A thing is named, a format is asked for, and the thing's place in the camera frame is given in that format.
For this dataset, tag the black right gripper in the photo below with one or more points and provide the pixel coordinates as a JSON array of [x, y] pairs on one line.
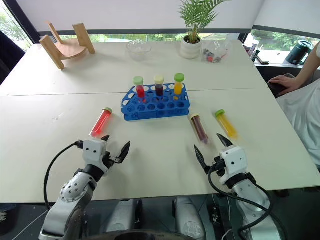
[[215, 166]]

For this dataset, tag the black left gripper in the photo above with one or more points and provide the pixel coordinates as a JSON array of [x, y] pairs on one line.
[[112, 158]]

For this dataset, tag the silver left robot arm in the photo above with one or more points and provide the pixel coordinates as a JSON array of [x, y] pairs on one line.
[[72, 200]]

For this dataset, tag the person's bare forearm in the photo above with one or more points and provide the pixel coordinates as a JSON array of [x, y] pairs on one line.
[[308, 67]]

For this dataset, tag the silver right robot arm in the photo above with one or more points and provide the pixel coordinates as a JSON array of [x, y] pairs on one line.
[[252, 200]]

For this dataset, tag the blue test tube rack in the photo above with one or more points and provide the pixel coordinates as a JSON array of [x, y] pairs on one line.
[[155, 106]]

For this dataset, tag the person's bare hand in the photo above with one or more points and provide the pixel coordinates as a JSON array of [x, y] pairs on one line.
[[285, 82]]

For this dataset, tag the silver robot left leg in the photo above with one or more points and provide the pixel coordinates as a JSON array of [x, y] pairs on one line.
[[125, 215]]

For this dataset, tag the silver robot leg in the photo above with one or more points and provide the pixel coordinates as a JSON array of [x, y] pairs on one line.
[[188, 217], [125, 215]]

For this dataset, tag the silver robot right leg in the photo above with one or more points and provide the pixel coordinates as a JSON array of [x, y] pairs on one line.
[[188, 217]]

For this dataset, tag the black pouch under hand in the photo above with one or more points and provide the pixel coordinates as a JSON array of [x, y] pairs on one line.
[[273, 89]]

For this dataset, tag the person's white garment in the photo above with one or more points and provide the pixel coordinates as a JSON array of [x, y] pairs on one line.
[[302, 117]]

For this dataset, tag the clear glass bowl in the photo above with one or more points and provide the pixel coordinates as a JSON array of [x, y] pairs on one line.
[[138, 51]]

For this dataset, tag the clear plastic bag with items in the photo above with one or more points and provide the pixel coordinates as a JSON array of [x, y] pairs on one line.
[[215, 52]]

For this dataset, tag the white ribbed plant pot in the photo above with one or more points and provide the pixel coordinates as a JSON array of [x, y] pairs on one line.
[[191, 48]]

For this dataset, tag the wooden curved stand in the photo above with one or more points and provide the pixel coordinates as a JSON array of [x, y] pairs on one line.
[[70, 48]]

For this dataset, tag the green palm plant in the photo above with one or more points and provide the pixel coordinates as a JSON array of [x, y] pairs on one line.
[[197, 15]]

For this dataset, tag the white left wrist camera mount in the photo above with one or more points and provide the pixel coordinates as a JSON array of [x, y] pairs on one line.
[[93, 151]]

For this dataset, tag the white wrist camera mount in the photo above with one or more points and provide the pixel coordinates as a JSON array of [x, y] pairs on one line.
[[93, 151], [233, 160]]

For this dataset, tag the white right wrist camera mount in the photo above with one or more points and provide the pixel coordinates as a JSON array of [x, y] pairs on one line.
[[233, 160]]

